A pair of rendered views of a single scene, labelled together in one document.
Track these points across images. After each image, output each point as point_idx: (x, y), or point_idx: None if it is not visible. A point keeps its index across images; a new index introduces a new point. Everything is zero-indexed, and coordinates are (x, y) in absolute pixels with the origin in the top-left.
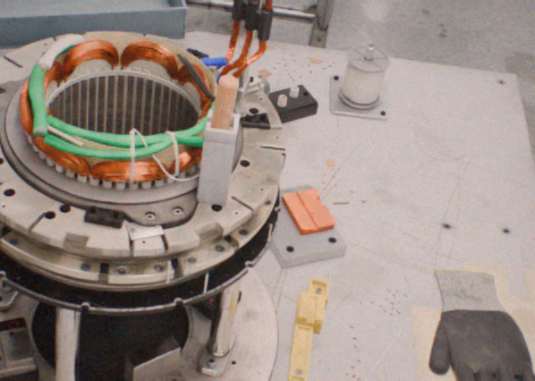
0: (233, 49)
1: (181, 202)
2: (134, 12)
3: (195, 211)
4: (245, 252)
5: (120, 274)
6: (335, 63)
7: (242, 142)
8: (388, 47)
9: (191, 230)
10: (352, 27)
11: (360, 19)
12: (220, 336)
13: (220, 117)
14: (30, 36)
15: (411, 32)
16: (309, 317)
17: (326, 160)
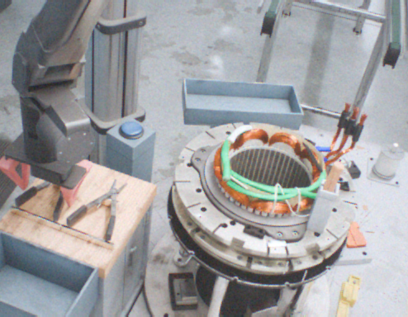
0: (334, 144)
1: (297, 229)
2: (274, 113)
3: (305, 234)
4: (326, 260)
5: (258, 264)
6: (371, 150)
7: None
8: (386, 139)
9: (302, 246)
10: (367, 125)
11: (372, 121)
12: (299, 302)
13: (329, 184)
14: (217, 120)
15: (400, 133)
16: (348, 296)
17: (362, 205)
